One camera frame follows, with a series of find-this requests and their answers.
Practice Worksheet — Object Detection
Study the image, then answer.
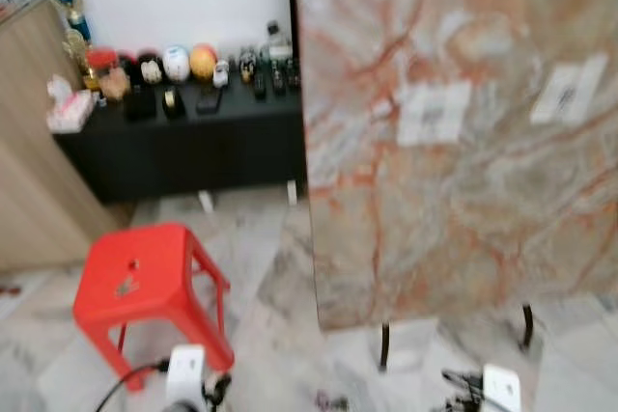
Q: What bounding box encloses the dark bunch of keys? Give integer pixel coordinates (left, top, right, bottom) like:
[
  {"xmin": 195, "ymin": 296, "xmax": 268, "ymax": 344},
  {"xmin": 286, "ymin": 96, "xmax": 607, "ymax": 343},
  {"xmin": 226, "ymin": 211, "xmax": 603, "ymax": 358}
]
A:
[{"xmin": 316, "ymin": 390, "xmax": 351, "ymax": 412}]

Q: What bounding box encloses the bunch of metal keys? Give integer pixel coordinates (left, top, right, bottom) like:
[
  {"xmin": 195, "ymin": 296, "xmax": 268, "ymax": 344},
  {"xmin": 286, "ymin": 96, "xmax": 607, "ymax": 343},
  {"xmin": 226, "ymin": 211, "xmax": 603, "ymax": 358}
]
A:
[{"xmin": 113, "ymin": 274, "xmax": 139, "ymax": 298}]

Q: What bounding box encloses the black metal table leg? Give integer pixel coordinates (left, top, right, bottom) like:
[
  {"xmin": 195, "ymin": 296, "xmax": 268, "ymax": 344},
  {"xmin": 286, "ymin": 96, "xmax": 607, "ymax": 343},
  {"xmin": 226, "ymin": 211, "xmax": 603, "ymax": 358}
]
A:
[
  {"xmin": 379, "ymin": 322, "xmax": 393, "ymax": 373},
  {"xmin": 520, "ymin": 303, "xmax": 536, "ymax": 351}
]

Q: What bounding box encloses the red plastic stool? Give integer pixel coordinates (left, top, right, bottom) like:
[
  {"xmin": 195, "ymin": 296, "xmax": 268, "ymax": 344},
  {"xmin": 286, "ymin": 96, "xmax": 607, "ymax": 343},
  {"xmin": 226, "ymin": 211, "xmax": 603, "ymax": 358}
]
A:
[{"xmin": 71, "ymin": 222, "xmax": 237, "ymax": 393}]

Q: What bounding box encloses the marble pattern folding table top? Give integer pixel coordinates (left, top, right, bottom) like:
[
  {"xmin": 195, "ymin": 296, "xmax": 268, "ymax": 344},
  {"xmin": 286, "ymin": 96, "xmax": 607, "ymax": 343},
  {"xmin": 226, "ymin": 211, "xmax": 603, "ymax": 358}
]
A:
[{"xmin": 294, "ymin": 0, "xmax": 618, "ymax": 332}]

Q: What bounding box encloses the black low tv console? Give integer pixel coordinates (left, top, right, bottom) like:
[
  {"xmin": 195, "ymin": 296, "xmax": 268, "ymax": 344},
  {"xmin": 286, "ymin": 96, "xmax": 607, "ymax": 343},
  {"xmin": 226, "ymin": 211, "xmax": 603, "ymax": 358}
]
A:
[{"xmin": 52, "ymin": 82, "xmax": 311, "ymax": 206}]

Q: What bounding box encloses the light wooden cabinet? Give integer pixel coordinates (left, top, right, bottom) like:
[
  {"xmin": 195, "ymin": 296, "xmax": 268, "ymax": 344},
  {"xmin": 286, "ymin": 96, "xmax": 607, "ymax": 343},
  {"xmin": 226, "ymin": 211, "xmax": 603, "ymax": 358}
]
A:
[{"xmin": 0, "ymin": 0, "xmax": 119, "ymax": 274}]

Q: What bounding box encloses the small black box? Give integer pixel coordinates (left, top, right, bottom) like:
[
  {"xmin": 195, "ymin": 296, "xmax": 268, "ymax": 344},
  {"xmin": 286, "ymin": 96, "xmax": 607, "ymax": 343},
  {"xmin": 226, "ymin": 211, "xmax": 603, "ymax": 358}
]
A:
[{"xmin": 195, "ymin": 88, "xmax": 225, "ymax": 116}]

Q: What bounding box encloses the small black and gold gadget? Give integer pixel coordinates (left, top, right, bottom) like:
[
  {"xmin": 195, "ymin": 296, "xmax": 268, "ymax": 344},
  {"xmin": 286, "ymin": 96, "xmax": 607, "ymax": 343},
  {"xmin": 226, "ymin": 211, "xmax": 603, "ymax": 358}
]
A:
[{"xmin": 162, "ymin": 87, "xmax": 188, "ymax": 120}]

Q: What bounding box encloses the black wallet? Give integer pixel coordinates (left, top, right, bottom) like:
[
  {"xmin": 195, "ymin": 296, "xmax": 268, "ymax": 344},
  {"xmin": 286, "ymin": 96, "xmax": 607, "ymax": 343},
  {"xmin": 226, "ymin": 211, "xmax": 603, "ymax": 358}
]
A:
[{"xmin": 124, "ymin": 86, "xmax": 158, "ymax": 124}]

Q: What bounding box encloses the black remote control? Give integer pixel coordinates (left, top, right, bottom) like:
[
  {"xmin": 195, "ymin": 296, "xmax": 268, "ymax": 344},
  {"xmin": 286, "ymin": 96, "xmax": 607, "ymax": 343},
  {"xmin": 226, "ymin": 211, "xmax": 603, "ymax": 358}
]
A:
[
  {"xmin": 270, "ymin": 63, "xmax": 289, "ymax": 96},
  {"xmin": 251, "ymin": 69, "xmax": 269, "ymax": 100}
]

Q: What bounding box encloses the small white panda figurine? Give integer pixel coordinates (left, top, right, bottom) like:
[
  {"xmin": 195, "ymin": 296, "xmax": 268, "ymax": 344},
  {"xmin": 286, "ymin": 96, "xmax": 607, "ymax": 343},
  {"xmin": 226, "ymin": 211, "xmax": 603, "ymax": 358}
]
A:
[{"xmin": 212, "ymin": 60, "xmax": 232, "ymax": 89}]

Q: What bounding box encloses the pink white tissue box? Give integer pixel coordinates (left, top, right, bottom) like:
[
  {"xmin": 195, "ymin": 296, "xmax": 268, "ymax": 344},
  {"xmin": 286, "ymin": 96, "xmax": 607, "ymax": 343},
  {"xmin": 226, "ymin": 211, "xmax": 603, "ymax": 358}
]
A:
[{"xmin": 45, "ymin": 73, "xmax": 98, "ymax": 134}]

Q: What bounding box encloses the yellow round figurine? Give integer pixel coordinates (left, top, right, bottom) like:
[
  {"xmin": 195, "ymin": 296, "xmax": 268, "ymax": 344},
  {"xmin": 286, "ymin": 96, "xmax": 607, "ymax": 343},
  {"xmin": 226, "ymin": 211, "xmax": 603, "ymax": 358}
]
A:
[{"xmin": 189, "ymin": 42, "xmax": 219, "ymax": 82}]

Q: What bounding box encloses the small dark figurine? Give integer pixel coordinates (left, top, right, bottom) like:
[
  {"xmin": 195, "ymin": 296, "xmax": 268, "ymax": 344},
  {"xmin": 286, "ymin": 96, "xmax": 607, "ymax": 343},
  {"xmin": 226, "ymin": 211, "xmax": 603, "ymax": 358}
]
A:
[{"xmin": 239, "ymin": 47, "xmax": 260, "ymax": 83}]

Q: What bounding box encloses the black round figurine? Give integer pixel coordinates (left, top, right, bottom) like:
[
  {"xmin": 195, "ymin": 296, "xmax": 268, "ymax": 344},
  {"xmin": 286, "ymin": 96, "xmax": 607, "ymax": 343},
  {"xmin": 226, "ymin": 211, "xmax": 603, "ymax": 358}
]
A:
[{"xmin": 134, "ymin": 49, "xmax": 164, "ymax": 86}]

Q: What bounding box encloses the clear jar with red lid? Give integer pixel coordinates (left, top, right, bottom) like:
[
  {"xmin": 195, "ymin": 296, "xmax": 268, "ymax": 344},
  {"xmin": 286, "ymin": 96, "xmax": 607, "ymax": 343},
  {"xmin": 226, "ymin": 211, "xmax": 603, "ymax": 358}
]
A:
[{"xmin": 86, "ymin": 47, "xmax": 132, "ymax": 103}]

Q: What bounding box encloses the white round figurine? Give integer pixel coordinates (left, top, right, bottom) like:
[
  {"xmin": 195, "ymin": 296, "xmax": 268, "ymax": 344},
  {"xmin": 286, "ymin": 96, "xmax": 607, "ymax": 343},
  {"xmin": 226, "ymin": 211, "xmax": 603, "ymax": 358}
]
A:
[{"xmin": 161, "ymin": 44, "xmax": 192, "ymax": 83}]

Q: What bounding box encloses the gold and blue trophy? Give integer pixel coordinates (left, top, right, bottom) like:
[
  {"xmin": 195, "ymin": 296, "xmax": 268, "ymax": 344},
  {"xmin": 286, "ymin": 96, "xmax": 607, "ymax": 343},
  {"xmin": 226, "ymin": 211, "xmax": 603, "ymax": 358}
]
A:
[{"xmin": 37, "ymin": 0, "xmax": 99, "ymax": 91}]

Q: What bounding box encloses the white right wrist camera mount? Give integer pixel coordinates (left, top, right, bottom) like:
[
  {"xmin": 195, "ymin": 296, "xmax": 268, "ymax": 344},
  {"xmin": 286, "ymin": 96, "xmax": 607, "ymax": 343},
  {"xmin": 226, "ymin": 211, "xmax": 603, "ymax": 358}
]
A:
[{"xmin": 482, "ymin": 363, "xmax": 523, "ymax": 412}]

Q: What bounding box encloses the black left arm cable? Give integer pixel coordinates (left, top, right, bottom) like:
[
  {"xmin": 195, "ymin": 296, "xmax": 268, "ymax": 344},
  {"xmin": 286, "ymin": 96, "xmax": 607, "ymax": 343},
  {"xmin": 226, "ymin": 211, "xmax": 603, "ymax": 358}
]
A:
[{"xmin": 94, "ymin": 361, "xmax": 171, "ymax": 412}]

